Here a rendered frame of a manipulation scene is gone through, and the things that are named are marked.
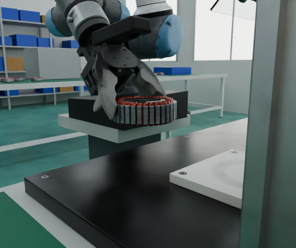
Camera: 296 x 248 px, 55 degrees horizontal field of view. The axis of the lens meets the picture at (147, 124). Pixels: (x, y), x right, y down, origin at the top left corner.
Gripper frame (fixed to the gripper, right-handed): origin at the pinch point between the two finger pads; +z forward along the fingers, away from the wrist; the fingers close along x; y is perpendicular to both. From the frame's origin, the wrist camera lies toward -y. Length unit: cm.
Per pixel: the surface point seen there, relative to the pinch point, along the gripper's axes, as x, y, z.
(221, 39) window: -471, 179, -222
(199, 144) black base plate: -9.3, 1.2, 8.1
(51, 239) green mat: 22.5, -2.2, 13.3
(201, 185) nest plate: 7.6, -9.1, 15.4
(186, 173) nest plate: 6.2, -6.7, 13.2
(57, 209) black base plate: 20.1, -0.1, 10.4
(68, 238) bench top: 21.2, -2.6, 13.9
